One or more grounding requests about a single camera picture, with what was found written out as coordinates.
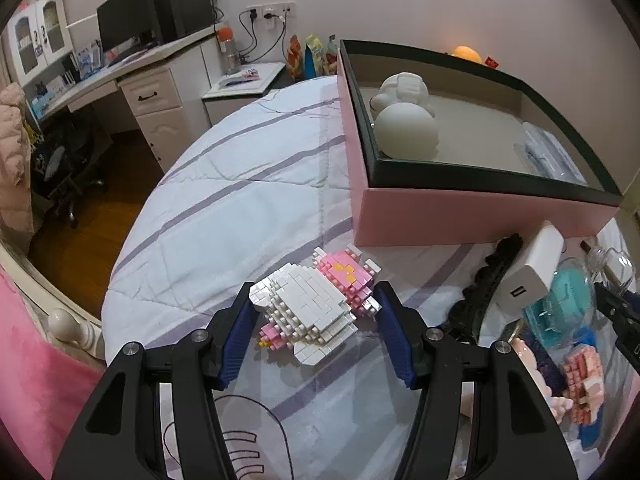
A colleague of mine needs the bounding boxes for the yellow and blue snack bag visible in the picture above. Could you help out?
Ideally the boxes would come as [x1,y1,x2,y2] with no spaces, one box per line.
[304,35,325,80]

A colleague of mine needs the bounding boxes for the white bumpy plaster figure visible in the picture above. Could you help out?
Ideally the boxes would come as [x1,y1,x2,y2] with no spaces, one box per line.
[371,72,435,116]

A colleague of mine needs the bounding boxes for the orange snack bag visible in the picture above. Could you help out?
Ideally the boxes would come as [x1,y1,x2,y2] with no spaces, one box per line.
[286,34,305,81]

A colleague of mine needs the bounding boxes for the white and pink brick figure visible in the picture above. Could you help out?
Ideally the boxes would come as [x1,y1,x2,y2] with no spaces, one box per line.
[248,245,383,367]

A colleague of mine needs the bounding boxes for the pink box with black rim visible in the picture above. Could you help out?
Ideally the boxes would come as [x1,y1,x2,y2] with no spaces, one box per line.
[336,38,624,247]

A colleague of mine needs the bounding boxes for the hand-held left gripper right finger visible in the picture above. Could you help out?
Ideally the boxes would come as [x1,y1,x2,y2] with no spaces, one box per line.
[372,280,583,480]

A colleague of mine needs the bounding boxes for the clear plastic packet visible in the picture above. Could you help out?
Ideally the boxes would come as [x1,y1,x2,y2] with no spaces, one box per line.
[514,122,588,183]

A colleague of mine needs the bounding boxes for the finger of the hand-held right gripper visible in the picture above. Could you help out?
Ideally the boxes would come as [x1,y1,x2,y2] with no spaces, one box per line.
[596,281,640,361]

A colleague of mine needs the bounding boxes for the dark snack bag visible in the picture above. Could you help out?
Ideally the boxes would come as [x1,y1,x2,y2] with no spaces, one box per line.
[324,35,341,77]

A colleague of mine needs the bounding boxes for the white round plaster figure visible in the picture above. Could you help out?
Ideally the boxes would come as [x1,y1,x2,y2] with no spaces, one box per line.
[374,102,440,163]

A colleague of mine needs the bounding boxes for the white usb charger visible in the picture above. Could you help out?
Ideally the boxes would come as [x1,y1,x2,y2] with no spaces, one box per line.
[496,220,566,315]

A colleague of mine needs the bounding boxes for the white desk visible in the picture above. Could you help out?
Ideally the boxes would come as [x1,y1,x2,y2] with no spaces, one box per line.
[30,25,226,173]

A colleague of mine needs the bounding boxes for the small doll figure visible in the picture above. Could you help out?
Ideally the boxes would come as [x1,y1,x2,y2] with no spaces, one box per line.
[510,337,576,428]

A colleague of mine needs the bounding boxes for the bottle with orange cap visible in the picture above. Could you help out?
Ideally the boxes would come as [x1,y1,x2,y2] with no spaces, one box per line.
[217,27,241,75]

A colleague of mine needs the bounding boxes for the black hair clip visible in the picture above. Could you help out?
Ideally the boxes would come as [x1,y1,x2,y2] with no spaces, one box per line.
[447,234,525,341]

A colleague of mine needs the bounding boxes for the black computer tower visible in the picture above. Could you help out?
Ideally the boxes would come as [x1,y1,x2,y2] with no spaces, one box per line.
[149,0,216,43]

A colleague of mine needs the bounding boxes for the white bed frame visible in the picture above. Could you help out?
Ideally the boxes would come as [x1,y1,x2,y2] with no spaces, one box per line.
[0,237,107,363]

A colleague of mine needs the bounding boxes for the wall power outlets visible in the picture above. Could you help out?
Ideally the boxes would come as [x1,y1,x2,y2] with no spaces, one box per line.
[246,4,292,20]

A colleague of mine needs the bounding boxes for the black office chair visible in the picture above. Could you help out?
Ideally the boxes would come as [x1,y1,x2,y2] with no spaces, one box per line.
[30,110,108,228]

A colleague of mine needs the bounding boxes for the white glass-door cabinet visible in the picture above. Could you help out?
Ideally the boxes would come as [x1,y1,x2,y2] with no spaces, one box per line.
[2,0,73,88]

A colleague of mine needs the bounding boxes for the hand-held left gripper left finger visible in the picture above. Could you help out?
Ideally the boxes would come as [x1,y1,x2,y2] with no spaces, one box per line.
[52,281,261,480]

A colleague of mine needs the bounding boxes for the pink plush cloth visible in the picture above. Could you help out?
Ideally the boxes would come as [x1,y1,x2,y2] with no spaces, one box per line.
[0,265,103,480]

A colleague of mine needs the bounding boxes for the black monitor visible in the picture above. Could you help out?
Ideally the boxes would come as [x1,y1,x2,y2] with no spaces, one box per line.
[96,0,156,56]

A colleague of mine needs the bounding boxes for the pink jacket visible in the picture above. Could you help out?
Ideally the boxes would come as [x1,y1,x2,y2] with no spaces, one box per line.
[0,82,36,233]

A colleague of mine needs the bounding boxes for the teal item in clear shell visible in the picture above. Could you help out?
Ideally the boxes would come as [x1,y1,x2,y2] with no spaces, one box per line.
[524,257,598,348]

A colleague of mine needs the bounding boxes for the blue and white desk box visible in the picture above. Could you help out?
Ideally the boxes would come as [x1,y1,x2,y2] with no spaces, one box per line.
[77,40,103,78]

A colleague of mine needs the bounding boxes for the white nightstand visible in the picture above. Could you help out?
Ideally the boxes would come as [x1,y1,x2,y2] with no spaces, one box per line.
[201,62,287,128]

